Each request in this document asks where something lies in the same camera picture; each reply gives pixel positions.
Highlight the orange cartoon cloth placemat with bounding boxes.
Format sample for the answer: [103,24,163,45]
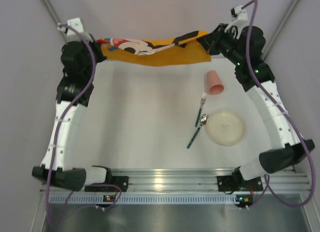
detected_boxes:
[97,31,212,67]

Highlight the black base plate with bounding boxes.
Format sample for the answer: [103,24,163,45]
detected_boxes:
[216,175,264,194]
[84,176,129,192]

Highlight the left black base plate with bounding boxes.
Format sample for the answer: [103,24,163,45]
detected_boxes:
[84,176,129,192]

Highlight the green handled fork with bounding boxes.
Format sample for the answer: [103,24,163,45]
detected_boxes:
[195,93,207,127]

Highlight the green handled spoon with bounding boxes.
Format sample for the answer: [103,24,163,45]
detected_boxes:
[187,114,209,149]

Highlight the left aluminium frame post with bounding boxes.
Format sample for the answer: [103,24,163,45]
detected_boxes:
[40,0,61,24]

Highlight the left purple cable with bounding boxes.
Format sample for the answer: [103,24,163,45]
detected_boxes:
[44,23,123,227]

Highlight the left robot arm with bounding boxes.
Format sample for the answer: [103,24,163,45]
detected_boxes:
[31,18,111,191]

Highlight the perforated cable duct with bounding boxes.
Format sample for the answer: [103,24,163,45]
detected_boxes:
[48,194,252,204]

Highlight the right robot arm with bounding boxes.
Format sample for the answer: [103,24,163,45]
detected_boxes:
[197,5,315,181]

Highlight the aluminium frame post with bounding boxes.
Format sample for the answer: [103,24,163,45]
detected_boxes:
[40,0,61,24]
[261,0,302,60]

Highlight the aluminium mounting rail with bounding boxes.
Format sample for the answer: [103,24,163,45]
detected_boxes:
[39,167,312,193]

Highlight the right aluminium frame post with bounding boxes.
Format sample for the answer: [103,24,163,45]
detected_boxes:
[261,0,302,60]

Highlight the cream round plate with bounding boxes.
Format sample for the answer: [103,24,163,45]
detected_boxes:
[205,109,246,146]

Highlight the pink plastic cup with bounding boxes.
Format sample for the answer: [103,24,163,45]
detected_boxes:
[205,70,225,95]

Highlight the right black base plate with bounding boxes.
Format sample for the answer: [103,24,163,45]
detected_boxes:
[216,175,264,194]

